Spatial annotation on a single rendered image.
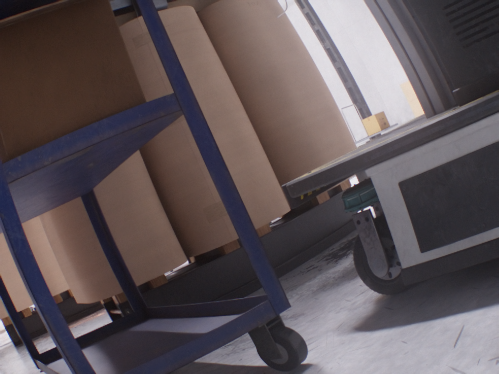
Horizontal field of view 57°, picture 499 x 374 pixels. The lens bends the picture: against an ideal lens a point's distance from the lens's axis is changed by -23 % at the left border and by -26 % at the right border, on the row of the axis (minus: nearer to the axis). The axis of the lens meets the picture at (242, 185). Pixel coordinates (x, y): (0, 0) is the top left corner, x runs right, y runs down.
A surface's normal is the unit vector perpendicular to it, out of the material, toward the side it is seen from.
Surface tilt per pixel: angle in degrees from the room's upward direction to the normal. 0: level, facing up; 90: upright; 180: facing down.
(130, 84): 90
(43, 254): 90
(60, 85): 90
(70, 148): 90
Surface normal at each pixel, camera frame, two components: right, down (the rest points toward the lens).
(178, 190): -0.32, 0.15
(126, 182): 0.54, -0.24
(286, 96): 0.21, -0.10
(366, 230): -0.70, 0.33
